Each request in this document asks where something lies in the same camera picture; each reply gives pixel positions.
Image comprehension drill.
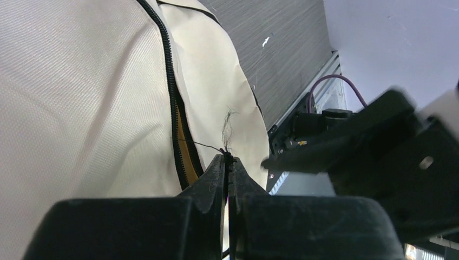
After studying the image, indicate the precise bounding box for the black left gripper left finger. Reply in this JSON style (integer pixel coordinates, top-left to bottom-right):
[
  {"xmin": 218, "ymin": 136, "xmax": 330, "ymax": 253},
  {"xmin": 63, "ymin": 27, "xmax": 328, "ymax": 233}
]
[{"xmin": 24, "ymin": 154, "xmax": 226, "ymax": 259}]

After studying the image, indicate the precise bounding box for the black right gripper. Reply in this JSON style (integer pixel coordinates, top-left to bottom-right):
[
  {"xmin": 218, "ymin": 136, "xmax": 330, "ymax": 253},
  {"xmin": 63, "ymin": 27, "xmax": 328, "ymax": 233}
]
[{"xmin": 261, "ymin": 89, "xmax": 458, "ymax": 242}]

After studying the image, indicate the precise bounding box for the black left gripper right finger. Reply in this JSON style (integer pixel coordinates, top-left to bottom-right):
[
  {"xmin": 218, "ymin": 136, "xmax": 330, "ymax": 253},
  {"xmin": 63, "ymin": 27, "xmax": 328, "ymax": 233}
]
[{"xmin": 228, "ymin": 158, "xmax": 404, "ymax": 259}]

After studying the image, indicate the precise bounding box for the cream canvas backpack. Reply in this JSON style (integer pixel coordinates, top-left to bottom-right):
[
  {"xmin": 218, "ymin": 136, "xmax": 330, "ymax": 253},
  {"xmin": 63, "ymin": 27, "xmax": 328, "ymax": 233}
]
[{"xmin": 1, "ymin": 1, "xmax": 269, "ymax": 259}]

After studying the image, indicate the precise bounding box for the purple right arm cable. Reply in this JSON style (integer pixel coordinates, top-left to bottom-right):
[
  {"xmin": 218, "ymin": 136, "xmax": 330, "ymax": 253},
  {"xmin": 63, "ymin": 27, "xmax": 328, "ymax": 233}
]
[{"xmin": 307, "ymin": 74, "xmax": 368, "ymax": 114}]

